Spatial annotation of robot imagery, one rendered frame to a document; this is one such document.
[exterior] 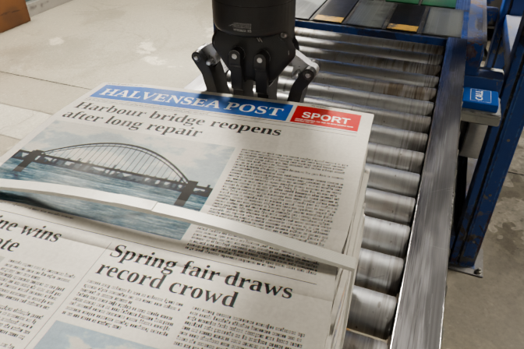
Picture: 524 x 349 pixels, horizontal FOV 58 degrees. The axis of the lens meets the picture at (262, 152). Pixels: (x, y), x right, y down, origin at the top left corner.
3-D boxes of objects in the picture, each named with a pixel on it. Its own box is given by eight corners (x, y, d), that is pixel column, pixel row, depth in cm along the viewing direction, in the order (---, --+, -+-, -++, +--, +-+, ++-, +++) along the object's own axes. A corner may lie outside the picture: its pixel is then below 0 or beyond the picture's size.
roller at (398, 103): (433, 132, 94) (439, 110, 92) (221, 93, 109) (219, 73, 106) (436, 120, 98) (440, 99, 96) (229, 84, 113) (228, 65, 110)
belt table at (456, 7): (478, 76, 128) (488, 40, 122) (255, 44, 147) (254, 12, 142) (480, 5, 182) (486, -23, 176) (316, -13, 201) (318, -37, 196)
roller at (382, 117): (431, 149, 89) (437, 126, 87) (207, 106, 104) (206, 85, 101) (433, 135, 93) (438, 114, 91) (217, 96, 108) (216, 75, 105)
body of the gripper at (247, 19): (190, -13, 40) (199, 86, 45) (285, -2, 38) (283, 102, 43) (228, -33, 46) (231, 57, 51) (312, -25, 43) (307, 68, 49)
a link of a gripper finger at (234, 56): (242, 51, 44) (228, 49, 44) (242, 150, 50) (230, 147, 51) (257, 37, 47) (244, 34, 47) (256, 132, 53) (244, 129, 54)
